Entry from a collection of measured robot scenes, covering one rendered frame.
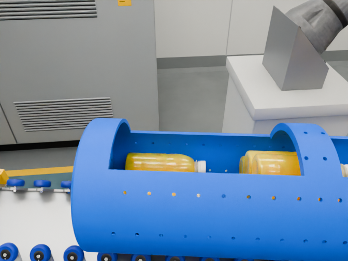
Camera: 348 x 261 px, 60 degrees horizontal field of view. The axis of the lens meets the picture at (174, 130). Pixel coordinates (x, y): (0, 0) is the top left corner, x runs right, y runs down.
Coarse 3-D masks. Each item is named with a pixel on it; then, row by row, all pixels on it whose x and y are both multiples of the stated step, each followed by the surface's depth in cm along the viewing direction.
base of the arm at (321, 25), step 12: (312, 0) 79; (324, 0) 76; (288, 12) 81; (300, 12) 78; (312, 12) 77; (324, 12) 76; (336, 12) 76; (300, 24) 77; (312, 24) 77; (324, 24) 76; (336, 24) 77; (312, 36) 77; (324, 36) 77; (324, 48) 80
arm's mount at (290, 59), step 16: (272, 16) 88; (272, 32) 89; (288, 32) 79; (272, 48) 90; (288, 48) 80; (304, 48) 78; (272, 64) 90; (288, 64) 80; (304, 64) 81; (320, 64) 81; (288, 80) 84; (304, 80) 84; (320, 80) 85
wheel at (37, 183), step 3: (36, 180) 82; (39, 180) 81; (42, 180) 82; (45, 180) 82; (36, 183) 81; (39, 183) 81; (42, 183) 81; (45, 183) 82; (48, 183) 82; (36, 186) 83; (39, 186) 81; (42, 186) 81; (45, 186) 82; (48, 186) 82
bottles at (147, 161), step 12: (132, 156) 74; (144, 156) 74; (156, 156) 74; (168, 156) 74; (180, 156) 74; (132, 168) 72; (144, 168) 72; (156, 168) 72; (168, 168) 72; (180, 168) 72; (192, 168) 73; (204, 168) 73; (240, 168) 77
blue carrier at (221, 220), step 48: (96, 144) 55; (144, 144) 77; (192, 144) 76; (240, 144) 75; (288, 144) 75; (336, 144) 74; (96, 192) 52; (144, 192) 52; (192, 192) 52; (240, 192) 51; (288, 192) 51; (336, 192) 51; (96, 240) 55; (144, 240) 54; (192, 240) 54; (240, 240) 53; (288, 240) 53; (336, 240) 52
